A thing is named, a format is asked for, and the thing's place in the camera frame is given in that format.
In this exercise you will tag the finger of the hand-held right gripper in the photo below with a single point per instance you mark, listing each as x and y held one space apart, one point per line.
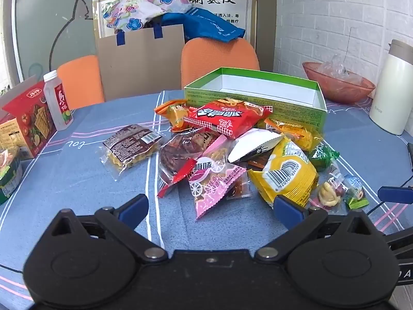
395 194
410 155

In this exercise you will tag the small green and blue packet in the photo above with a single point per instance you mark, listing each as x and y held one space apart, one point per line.
355 193

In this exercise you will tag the white poster board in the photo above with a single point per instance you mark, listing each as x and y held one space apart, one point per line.
226 1

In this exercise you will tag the red cracker box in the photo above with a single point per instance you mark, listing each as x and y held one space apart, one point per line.
29 116

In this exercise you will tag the white thermos kettle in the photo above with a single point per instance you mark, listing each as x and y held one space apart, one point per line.
390 97

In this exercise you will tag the red snack packet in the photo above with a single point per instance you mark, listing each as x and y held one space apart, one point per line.
222 116

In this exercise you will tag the blue striped tablecloth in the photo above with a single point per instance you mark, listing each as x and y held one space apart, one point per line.
80 184

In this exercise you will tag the orange and yellow snack packet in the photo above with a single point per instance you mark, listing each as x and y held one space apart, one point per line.
300 134

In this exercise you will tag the clear candy packet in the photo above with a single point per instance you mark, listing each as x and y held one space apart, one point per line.
327 195

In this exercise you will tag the green snack container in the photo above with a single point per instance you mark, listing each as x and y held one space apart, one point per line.
8 174

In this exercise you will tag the red plastic bowl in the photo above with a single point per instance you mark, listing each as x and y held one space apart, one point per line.
338 92

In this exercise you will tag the dark brown snack packet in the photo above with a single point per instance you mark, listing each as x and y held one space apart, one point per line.
258 163

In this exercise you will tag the floral cloth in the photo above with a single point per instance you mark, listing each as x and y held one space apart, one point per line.
138 3

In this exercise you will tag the clear plastic wrap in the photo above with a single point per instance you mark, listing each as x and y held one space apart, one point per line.
335 69

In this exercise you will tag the white bottle with red label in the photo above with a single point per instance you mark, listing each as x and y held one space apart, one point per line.
59 103

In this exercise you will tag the brown label snack packet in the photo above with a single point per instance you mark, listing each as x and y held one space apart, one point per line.
129 142

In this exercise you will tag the small green snack packet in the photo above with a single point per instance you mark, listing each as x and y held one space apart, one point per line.
321 158

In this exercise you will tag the orange chair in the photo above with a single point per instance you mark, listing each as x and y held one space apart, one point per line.
219 58
80 80

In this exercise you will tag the clear packet of brown cake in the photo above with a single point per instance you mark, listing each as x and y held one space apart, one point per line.
180 155

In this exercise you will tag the blue bag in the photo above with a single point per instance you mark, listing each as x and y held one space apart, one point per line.
206 25

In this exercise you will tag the pink snack packet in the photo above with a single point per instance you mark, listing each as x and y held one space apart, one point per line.
209 180

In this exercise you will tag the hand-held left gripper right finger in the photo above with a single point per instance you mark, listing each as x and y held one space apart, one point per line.
285 208

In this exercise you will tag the green cardboard box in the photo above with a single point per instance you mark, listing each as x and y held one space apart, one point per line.
290 111

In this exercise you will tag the white snack packet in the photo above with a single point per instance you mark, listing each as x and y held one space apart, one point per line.
251 143

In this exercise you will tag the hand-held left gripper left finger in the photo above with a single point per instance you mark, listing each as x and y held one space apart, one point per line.
134 208

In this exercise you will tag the small brown sachet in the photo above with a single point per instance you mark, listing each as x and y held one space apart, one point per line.
240 189

